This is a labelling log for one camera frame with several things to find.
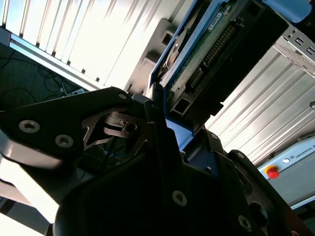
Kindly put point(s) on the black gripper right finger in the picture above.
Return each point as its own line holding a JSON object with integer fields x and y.
{"x": 231, "y": 177}

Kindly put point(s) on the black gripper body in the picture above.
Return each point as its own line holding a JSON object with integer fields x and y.
{"x": 118, "y": 209}

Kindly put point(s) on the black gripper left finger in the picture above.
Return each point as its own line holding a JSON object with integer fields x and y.
{"x": 49, "y": 115}

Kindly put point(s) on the hard disk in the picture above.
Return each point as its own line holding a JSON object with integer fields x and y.
{"x": 221, "y": 49}

